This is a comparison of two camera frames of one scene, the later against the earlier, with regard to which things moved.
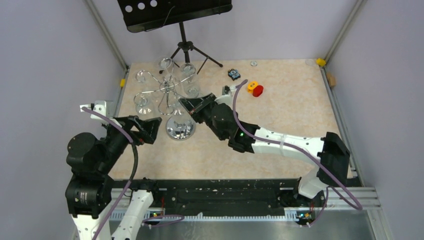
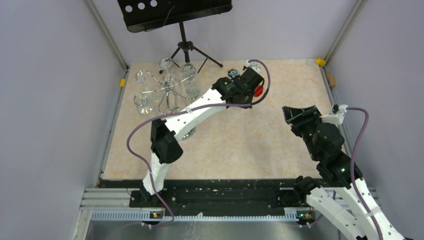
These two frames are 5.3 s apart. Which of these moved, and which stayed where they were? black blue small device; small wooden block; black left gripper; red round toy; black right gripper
Moved: black left gripper; black right gripper
Stayed: small wooden block; red round toy; black blue small device
